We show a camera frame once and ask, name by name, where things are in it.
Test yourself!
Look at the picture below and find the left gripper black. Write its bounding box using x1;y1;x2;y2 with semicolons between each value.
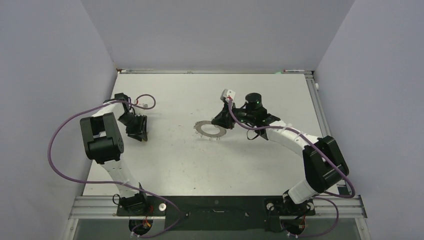
118;113;147;142

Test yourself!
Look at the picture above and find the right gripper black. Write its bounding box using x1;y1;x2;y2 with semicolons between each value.
212;101;255;130

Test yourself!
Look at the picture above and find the perforated metal ring disc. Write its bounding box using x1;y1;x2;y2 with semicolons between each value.
193;120;227;140

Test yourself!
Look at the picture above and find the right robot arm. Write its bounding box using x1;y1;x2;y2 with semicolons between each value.
211;89;349;214

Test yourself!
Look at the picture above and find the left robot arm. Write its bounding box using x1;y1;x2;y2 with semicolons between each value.
79;93;149;215

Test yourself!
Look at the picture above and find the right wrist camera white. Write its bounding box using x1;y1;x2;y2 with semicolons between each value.
220;88;236;103

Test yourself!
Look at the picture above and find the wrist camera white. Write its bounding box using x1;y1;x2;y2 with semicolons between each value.
136;104;149;110
220;88;236;103

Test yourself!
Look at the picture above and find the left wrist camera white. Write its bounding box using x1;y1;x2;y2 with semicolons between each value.
136;104;149;110

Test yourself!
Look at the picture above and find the aluminium back rail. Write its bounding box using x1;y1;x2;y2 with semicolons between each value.
117;69;314;75

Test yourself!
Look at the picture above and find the aluminium rail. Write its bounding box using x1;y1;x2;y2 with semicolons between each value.
117;69;314;75
68;195;367;220
304;72;331;136

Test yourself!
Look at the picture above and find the aluminium front rail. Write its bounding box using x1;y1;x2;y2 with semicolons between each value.
68;195;367;220

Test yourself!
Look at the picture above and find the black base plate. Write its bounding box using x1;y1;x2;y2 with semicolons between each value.
116;195;316;236

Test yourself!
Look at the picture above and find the aluminium right side rail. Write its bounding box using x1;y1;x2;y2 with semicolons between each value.
304;72;331;136

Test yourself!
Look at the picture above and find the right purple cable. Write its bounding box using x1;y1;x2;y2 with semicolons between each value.
226;99;356;239

